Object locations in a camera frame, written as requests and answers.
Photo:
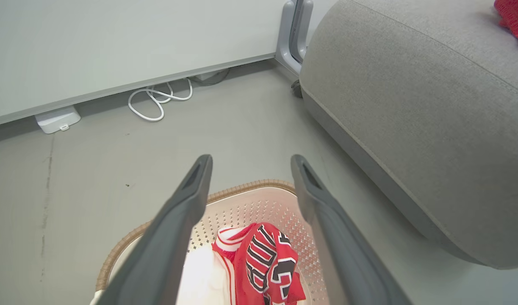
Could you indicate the beige perforated laundry basket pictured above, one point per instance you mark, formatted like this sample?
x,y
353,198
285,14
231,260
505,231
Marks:
x,y
258,207

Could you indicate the white power box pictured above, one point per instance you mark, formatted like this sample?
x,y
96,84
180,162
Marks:
x,y
57,120

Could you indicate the red basketball jersey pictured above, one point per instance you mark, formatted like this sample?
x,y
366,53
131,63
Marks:
x,y
280,258

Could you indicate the dark caster wheel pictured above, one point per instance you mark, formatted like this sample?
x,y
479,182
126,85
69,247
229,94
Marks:
x,y
297,89

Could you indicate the grey metal partition frame foot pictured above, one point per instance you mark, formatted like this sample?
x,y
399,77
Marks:
x,y
283,38

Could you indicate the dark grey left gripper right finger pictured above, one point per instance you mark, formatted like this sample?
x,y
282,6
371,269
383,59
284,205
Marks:
x,y
347,254

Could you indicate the red cloth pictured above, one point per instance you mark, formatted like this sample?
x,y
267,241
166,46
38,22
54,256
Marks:
x,y
515,17

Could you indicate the white garment with red stripes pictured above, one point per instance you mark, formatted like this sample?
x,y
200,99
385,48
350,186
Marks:
x,y
203,275

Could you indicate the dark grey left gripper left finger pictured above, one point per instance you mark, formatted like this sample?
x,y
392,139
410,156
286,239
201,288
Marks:
x,y
165,245

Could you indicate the grey fabric sofa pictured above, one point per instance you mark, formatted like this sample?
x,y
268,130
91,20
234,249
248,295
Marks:
x,y
424,118

